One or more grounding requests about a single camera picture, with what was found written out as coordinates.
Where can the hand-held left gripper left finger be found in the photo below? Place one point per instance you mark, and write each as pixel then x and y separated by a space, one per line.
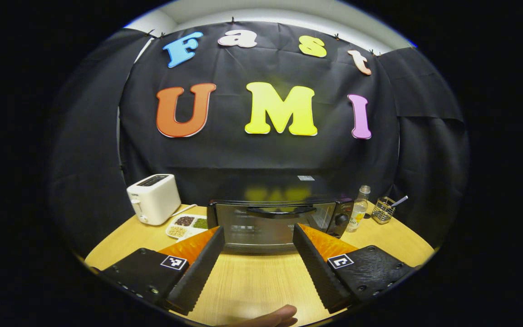
pixel 200 272

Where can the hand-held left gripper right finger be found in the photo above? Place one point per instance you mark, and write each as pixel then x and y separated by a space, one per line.
pixel 318 272

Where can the black electric oven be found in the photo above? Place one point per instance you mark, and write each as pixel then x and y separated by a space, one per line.
pixel 261 227

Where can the white divided snack plate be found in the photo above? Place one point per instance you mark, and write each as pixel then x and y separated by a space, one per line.
pixel 184 225

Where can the clear glass bottle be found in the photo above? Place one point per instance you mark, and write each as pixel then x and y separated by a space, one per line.
pixel 358 211

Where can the white toaster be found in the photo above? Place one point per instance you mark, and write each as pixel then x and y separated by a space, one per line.
pixel 155 200

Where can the striped straw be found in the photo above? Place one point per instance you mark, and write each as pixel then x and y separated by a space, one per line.
pixel 400 201

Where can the black backdrop cloth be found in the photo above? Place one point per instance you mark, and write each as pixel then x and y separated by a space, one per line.
pixel 261 154

